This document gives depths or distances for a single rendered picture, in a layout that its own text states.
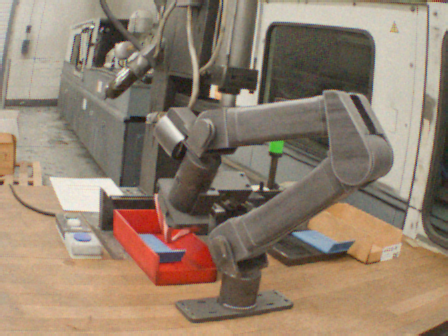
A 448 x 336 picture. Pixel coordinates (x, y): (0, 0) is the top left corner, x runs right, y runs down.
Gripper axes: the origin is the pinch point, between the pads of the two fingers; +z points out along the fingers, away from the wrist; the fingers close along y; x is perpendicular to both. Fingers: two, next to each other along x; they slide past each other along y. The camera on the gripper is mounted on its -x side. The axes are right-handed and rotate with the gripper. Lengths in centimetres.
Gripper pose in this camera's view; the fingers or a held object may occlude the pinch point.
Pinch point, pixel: (168, 233)
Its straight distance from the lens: 99.7
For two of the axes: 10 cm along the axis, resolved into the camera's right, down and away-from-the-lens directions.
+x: -8.7, -0.2, -5.0
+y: -3.4, -7.1, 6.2
